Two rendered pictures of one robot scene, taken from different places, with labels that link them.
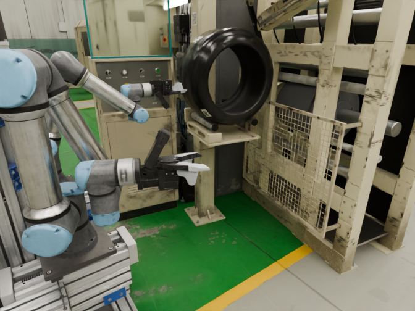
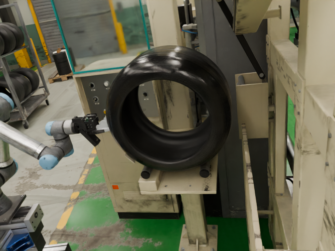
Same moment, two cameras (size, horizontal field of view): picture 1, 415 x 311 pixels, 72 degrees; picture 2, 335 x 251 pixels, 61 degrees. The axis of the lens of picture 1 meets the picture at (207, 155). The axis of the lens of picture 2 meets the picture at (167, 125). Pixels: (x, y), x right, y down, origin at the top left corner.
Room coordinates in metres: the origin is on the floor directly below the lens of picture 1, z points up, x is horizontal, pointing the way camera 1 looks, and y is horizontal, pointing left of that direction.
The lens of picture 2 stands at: (0.85, -0.87, 1.66)
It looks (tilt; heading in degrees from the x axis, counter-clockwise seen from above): 25 degrees down; 40
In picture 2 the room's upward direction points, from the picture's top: 10 degrees counter-clockwise
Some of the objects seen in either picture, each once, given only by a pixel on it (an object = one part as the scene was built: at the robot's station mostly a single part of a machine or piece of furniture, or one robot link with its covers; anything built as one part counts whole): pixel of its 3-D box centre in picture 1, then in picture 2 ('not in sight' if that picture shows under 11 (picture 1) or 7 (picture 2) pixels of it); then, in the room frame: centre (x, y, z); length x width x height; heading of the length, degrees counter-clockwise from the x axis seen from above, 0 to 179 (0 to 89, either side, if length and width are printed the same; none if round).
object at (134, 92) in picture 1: (132, 91); (58, 128); (1.53, 0.40, 1.13); 0.11 x 0.08 x 0.09; 115
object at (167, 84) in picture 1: (160, 87); (85, 124); (1.60, 0.26, 1.14); 0.12 x 0.08 x 0.09; 115
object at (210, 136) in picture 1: (202, 130); (155, 165); (1.78, 0.03, 0.84); 0.36 x 0.09 x 0.06; 25
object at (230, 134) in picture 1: (222, 132); (182, 170); (1.84, -0.10, 0.80); 0.37 x 0.36 x 0.02; 115
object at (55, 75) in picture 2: not in sight; (64, 62); (5.43, 6.13, 0.38); 1.20 x 0.80 x 0.76; 43
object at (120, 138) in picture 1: (136, 137); (138, 142); (2.22, 0.58, 0.63); 0.56 x 0.41 x 1.27; 115
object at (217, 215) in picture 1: (204, 211); (198, 237); (2.06, 0.03, 0.02); 0.27 x 0.27 x 0.04; 25
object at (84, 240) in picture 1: (72, 232); not in sight; (0.81, 0.47, 0.77); 0.15 x 0.15 x 0.10
